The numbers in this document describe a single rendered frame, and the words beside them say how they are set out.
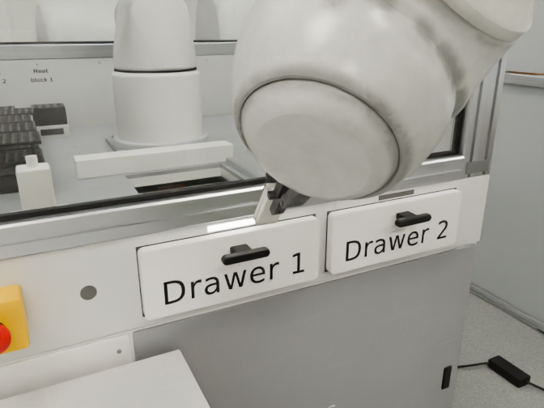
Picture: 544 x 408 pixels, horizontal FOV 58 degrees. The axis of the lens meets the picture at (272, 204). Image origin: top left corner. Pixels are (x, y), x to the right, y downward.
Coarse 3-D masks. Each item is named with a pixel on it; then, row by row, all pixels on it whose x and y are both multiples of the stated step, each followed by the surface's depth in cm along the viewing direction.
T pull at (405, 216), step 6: (396, 216) 86; (402, 216) 85; (408, 216) 84; (414, 216) 84; (420, 216) 84; (426, 216) 85; (396, 222) 83; (402, 222) 83; (408, 222) 83; (414, 222) 84; (420, 222) 84
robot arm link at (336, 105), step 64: (256, 0) 23; (320, 0) 19; (384, 0) 19; (448, 0) 18; (512, 0) 19; (256, 64) 19; (320, 64) 18; (384, 64) 18; (448, 64) 20; (256, 128) 20; (320, 128) 19; (384, 128) 18; (320, 192) 22; (384, 192) 22
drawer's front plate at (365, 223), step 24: (456, 192) 92; (336, 216) 80; (360, 216) 83; (384, 216) 85; (432, 216) 91; (456, 216) 94; (336, 240) 82; (360, 240) 84; (432, 240) 93; (336, 264) 84; (360, 264) 86
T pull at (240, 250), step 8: (232, 248) 72; (240, 248) 72; (248, 248) 72; (264, 248) 72; (224, 256) 70; (232, 256) 70; (240, 256) 70; (248, 256) 71; (256, 256) 71; (264, 256) 72; (224, 264) 69; (232, 264) 70
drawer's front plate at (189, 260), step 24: (312, 216) 80; (192, 240) 71; (216, 240) 72; (240, 240) 73; (264, 240) 75; (288, 240) 77; (312, 240) 80; (144, 264) 68; (168, 264) 69; (192, 264) 71; (216, 264) 73; (240, 264) 75; (264, 264) 77; (288, 264) 79; (312, 264) 81; (144, 288) 69; (168, 288) 70; (240, 288) 76; (264, 288) 78; (144, 312) 71; (168, 312) 72
